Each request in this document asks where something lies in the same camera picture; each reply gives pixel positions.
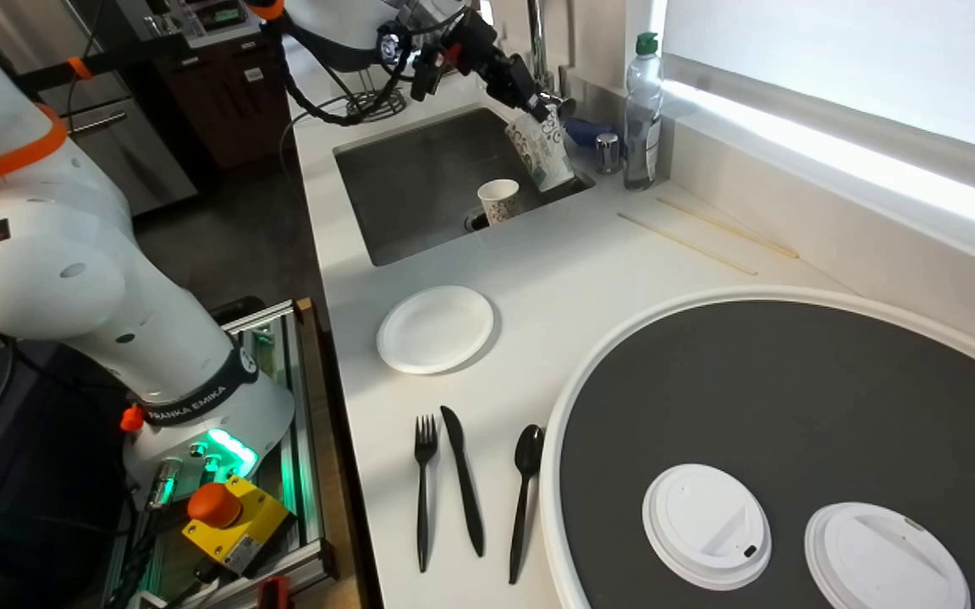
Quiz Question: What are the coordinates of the white round plate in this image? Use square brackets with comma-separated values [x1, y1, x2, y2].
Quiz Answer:
[372, 281, 502, 379]

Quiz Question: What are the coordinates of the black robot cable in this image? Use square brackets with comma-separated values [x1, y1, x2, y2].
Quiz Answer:
[272, 10, 447, 130]

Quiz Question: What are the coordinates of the stainless steel appliance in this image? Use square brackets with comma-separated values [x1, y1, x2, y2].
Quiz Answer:
[58, 81, 203, 217]

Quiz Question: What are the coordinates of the black plastic fork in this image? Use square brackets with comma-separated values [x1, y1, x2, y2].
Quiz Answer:
[410, 411, 444, 576]

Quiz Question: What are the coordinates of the round black tray white rim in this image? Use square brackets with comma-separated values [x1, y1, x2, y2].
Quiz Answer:
[537, 285, 975, 609]

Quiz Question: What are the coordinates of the black wire rack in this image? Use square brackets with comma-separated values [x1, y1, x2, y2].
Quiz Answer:
[340, 63, 413, 125]

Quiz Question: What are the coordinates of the white cup lid sip hole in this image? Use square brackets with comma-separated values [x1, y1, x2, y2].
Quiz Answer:
[638, 461, 776, 595]

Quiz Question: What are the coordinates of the metal robot stand frame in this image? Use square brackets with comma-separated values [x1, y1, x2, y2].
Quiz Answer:
[103, 295, 347, 609]

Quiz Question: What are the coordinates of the black plastic spoon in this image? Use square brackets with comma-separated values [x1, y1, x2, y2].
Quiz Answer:
[504, 418, 549, 585]

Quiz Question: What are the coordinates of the small metal can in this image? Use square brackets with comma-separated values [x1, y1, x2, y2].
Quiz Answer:
[592, 130, 628, 175]

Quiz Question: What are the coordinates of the chrome sink faucet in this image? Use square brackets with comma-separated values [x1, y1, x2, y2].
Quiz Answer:
[525, 0, 583, 115]

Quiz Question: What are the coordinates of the clear bottle green cap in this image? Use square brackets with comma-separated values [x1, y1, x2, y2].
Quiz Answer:
[620, 27, 668, 189]

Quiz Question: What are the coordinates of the white cup lid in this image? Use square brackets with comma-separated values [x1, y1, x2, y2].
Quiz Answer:
[800, 496, 975, 609]

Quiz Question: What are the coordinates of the yellow emergency stop box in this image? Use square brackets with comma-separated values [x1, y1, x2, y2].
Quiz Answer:
[181, 476, 293, 576]

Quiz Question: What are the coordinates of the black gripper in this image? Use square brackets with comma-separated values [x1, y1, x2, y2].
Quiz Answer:
[441, 8, 567, 130]

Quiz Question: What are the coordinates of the stainless steel sink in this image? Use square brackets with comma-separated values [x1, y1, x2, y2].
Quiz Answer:
[331, 104, 601, 271]

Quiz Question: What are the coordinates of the white printed paper cup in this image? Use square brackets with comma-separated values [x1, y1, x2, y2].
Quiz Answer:
[504, 104, 580, 197]
[473, 175, 525, 231]

